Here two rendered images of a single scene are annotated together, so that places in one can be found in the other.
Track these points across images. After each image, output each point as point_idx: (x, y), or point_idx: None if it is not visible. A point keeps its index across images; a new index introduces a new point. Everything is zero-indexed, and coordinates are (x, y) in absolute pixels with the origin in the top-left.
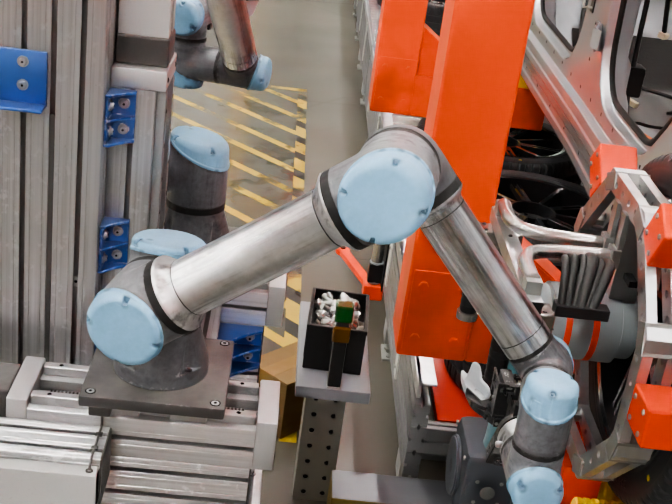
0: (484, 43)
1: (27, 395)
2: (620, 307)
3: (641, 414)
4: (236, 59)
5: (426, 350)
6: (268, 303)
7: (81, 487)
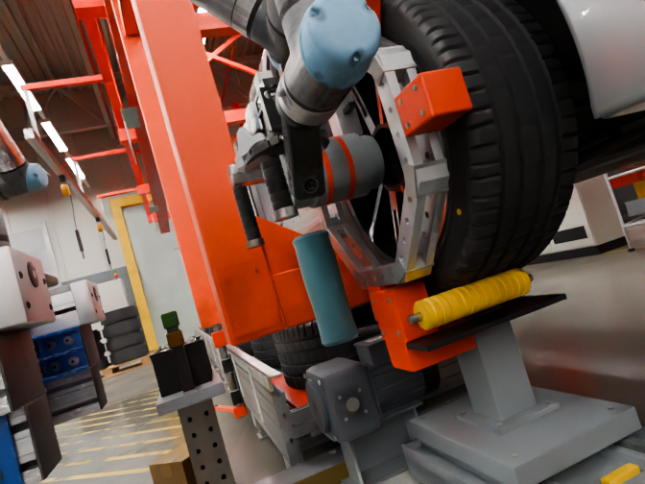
0: (187, 92)
1: None
2: (354, 133)
3: (415, 95)
4: (1, 156)
5: (253, 331)
6: (75, 301)
7: None
